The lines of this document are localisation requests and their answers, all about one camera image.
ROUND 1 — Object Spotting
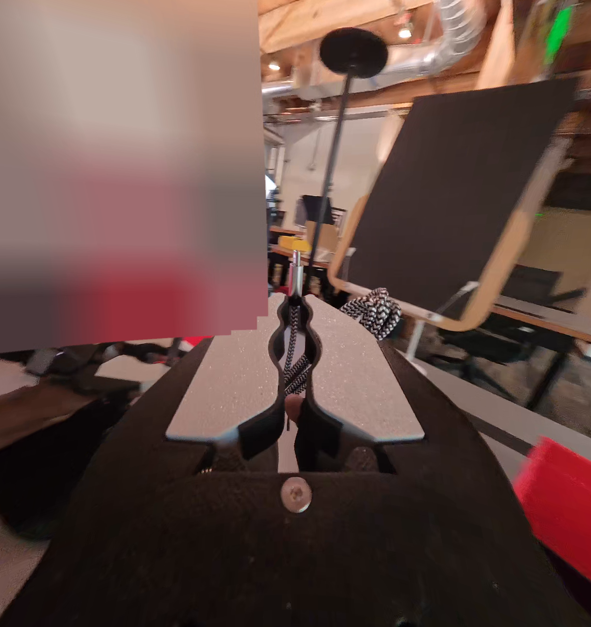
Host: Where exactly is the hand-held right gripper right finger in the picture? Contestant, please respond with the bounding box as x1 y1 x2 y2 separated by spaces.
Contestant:
294 293 426 472

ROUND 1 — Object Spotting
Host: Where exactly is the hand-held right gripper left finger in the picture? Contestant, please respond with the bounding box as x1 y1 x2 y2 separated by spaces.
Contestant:
165 293 290 461

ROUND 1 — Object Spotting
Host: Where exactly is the black white braided usb-c cable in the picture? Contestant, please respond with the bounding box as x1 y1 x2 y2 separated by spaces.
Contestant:
280 249 403 398

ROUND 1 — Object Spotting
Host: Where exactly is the wooden table with dark legs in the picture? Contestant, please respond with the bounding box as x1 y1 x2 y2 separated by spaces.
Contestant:
268 226 337 295

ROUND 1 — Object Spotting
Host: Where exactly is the cardboard box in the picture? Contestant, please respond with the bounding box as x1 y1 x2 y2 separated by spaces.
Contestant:
304 220 336 254

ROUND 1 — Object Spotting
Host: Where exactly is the dark monitor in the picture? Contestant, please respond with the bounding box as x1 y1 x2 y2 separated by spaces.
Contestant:
295 194 334 226

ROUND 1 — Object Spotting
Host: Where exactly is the black office chair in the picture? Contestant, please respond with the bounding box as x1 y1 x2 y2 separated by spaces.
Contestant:
499 264 570 312

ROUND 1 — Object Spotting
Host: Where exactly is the wood-edged background table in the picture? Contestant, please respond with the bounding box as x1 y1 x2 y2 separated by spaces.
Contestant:
491 294 591 349

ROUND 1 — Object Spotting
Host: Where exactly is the red flat object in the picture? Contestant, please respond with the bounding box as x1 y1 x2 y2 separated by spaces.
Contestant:
513 436 591 596

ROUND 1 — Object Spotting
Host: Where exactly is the black pole with round disc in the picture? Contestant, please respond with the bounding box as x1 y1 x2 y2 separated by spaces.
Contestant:
307 28 389 267

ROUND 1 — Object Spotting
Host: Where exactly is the green lit sign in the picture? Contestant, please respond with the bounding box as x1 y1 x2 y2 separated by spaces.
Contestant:
540 4 573 67

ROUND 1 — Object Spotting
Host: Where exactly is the black panel with wooden frame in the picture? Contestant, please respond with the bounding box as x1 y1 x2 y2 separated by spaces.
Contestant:
327 77 579 335

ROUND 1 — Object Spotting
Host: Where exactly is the silver air duct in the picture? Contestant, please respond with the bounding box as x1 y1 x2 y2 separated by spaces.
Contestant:
262 0 489 101

